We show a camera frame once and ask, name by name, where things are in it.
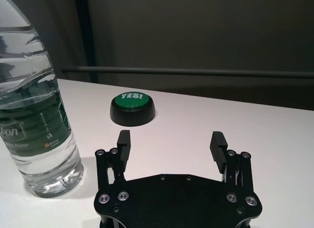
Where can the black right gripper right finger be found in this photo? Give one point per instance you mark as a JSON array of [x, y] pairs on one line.
[[217, 147]]

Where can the green YES button black base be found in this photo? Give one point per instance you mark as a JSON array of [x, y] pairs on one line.
[[132, 108]]

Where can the clear water bottle green label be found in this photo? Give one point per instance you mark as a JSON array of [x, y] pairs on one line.
[[36, 110]]

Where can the thin grey horizontal rail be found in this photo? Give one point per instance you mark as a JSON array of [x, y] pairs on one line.
[[196, 72]]

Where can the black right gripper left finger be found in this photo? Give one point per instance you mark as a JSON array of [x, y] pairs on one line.
[[123, 149]]

